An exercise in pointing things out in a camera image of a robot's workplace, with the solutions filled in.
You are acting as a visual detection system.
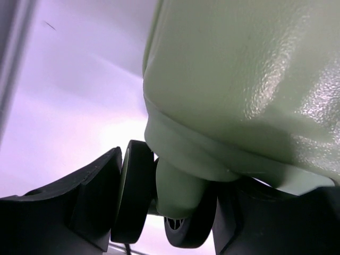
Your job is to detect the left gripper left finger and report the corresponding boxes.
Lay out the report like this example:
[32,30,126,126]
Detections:
[1,147,122,254]

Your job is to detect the green suitcase blue lining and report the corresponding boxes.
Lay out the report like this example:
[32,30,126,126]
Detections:
[110,0,340,250]

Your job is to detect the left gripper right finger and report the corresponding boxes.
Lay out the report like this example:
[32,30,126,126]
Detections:
[212,177,339,254]

